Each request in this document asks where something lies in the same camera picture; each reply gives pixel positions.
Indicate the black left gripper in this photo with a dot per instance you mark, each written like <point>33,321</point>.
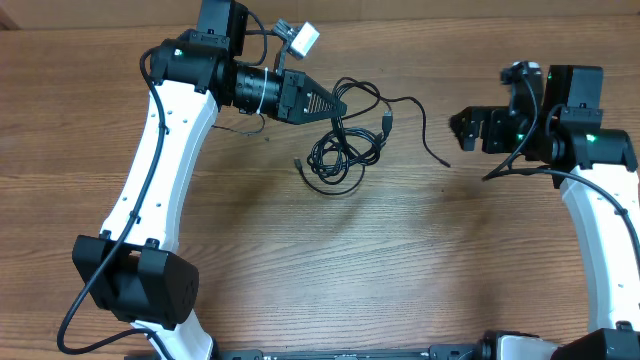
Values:
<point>293,96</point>

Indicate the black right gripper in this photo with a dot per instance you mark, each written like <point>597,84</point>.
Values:
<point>490,121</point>

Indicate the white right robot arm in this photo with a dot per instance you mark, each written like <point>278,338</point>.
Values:
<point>552,125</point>

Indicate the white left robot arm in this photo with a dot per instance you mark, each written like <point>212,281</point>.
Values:
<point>132,267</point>

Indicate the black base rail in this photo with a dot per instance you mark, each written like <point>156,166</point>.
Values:
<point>350,354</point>

